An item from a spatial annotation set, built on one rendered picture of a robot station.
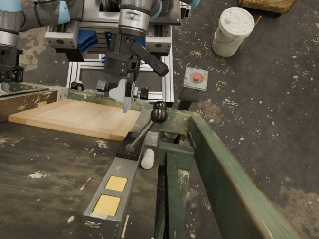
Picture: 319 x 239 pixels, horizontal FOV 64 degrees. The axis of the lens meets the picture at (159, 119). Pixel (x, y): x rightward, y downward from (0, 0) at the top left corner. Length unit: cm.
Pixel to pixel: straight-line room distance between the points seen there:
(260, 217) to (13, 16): 89
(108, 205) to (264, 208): 25
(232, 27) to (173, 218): 199
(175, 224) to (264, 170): 184
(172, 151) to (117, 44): 46
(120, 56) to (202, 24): 218
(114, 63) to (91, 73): 152
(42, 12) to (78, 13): 38
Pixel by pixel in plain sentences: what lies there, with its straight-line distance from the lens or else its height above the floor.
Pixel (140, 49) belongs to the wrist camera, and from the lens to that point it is 65.
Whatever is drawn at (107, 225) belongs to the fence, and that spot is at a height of 171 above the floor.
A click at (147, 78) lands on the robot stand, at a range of 212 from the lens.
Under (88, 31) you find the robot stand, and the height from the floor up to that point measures 90.
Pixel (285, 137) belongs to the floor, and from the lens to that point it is 251.
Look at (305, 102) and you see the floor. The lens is 274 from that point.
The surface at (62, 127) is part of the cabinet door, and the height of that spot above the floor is 131.
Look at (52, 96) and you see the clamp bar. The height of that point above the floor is 105.
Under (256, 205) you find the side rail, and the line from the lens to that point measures 47.
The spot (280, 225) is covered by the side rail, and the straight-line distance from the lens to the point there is 44.
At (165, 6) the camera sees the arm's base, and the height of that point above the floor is 109.
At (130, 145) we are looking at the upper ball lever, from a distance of 58.
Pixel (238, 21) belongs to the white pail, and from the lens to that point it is 244.
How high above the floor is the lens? 207
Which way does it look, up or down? 70 degrees down
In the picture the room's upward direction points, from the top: 13 degrees clockwise
